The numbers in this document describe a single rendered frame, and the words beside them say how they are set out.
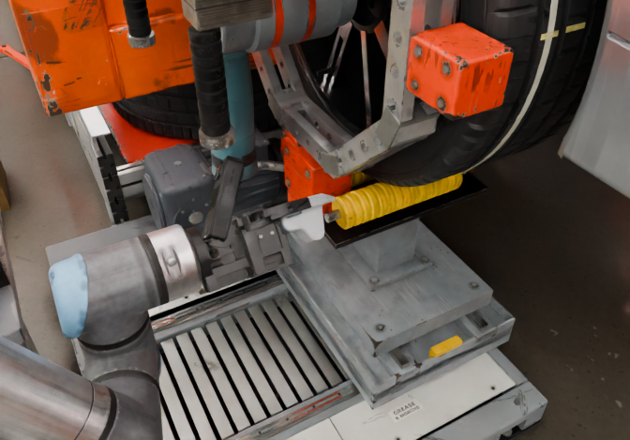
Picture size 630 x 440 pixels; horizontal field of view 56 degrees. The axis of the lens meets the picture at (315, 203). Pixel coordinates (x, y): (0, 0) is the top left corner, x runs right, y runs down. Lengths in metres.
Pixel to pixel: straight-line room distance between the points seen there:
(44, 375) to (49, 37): 0.79
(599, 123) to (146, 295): 0.55
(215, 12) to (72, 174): 1.53
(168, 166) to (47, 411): 0.78
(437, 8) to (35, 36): 0.82
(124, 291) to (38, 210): 1.30
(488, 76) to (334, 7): 0.29
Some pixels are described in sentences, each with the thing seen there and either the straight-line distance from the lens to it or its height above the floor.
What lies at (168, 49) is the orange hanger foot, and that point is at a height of 0.62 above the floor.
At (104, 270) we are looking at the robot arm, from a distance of 0.72.
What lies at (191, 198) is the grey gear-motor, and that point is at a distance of 1.29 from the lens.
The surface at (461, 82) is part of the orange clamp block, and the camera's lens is 0.64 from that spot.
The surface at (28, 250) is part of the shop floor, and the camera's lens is 1.87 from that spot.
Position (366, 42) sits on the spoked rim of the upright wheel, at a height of 0.76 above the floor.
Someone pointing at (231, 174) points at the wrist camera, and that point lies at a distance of 0.78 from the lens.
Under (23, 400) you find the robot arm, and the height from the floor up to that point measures 0.66.
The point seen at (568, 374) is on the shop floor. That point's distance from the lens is 1.52.
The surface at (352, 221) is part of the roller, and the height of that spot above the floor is 0.51.
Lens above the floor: 1.15
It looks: 38 degrees down
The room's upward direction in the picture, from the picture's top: straight up
